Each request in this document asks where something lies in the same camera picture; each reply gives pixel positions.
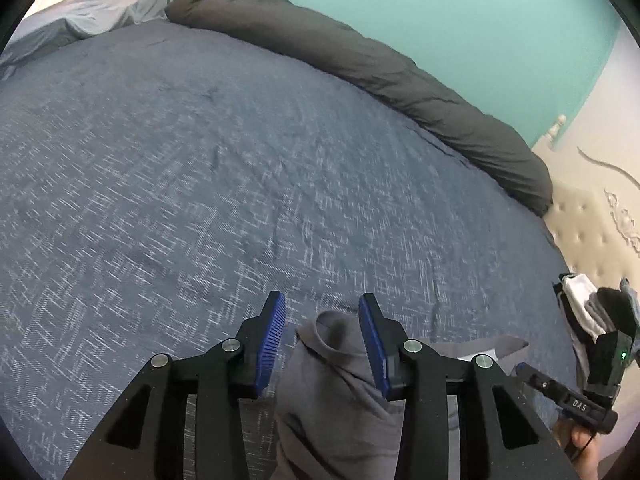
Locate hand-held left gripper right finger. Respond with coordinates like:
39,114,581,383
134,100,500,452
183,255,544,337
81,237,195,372
358,292,583,480

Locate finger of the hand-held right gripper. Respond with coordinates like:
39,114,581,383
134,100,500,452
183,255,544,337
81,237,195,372
515,361,561,403

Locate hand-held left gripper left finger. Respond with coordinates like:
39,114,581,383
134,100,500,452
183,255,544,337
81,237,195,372
62,290,287,480

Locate grey shorts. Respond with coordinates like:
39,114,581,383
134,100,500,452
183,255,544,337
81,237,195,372
272,310,531,480

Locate stack of folded clothes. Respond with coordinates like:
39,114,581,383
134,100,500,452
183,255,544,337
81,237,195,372
552,272,640,376

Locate person's right hand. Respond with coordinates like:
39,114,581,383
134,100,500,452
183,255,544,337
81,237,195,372
555,410,603,480

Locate cream bed headboard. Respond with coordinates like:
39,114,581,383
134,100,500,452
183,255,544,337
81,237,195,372
530,25,640,321

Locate blue patterned bed sheet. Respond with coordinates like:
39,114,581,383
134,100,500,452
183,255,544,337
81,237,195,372
0,20,583,480

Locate dark grey rolled duvet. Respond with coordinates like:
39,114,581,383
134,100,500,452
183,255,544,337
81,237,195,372
165,0,553,218

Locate light grey blanket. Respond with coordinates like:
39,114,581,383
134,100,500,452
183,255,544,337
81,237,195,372
0,0,171,81

